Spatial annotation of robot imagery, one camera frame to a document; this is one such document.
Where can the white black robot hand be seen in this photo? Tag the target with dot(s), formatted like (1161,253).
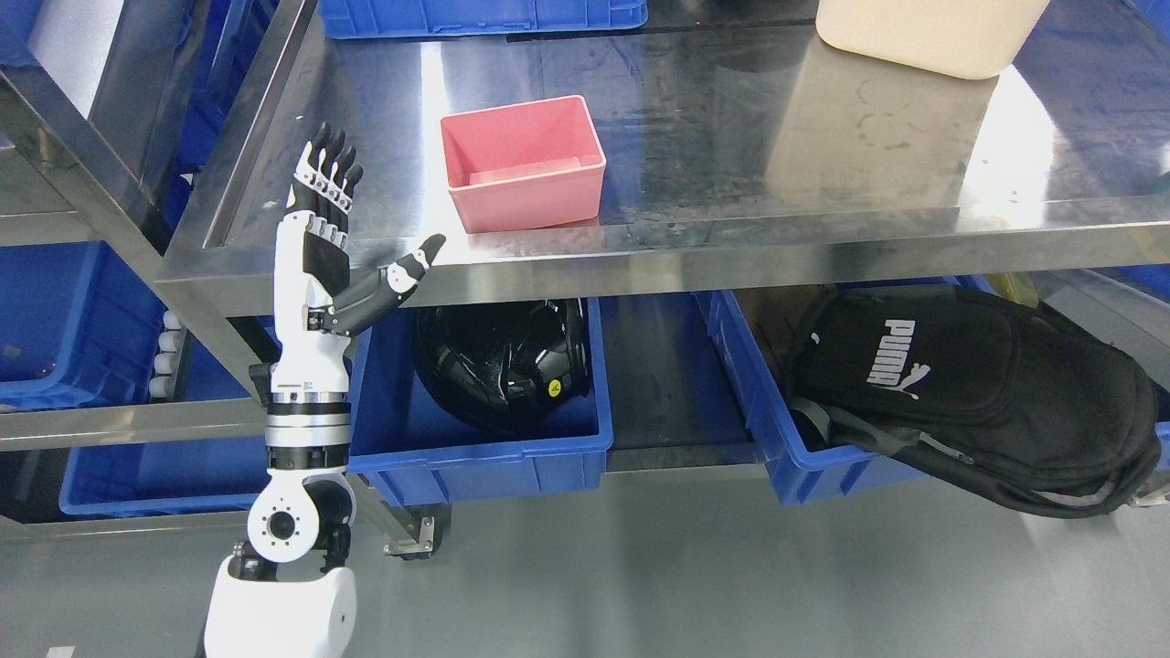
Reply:
(320,305)

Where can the pink plastic storage box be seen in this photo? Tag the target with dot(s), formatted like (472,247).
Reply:
(530,165)

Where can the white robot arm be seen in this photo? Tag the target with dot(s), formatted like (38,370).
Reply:
(286,590)

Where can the blue bin left shelf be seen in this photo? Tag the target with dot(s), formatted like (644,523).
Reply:
(79,329)

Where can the steel shelf rack left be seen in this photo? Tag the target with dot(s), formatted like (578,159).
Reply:
(217,289)

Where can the cream plastic container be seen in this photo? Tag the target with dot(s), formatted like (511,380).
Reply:
(969,40)

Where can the blue bin with helmet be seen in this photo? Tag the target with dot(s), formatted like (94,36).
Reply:
(414,453)

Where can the blue bin lower left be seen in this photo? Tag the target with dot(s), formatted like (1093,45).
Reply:
(166,478)

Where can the black glossy helmet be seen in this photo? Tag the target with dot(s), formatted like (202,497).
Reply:
(502,367)

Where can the stainless steel table cart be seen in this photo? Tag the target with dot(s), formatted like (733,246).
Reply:
(744,152)

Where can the blue crate on table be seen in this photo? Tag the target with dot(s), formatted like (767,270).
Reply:
(372,19)

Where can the blue bin with backpack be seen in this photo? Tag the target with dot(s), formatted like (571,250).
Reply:
(801,465)

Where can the black Puma backpack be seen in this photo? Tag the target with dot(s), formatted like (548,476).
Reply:
(1013,404)

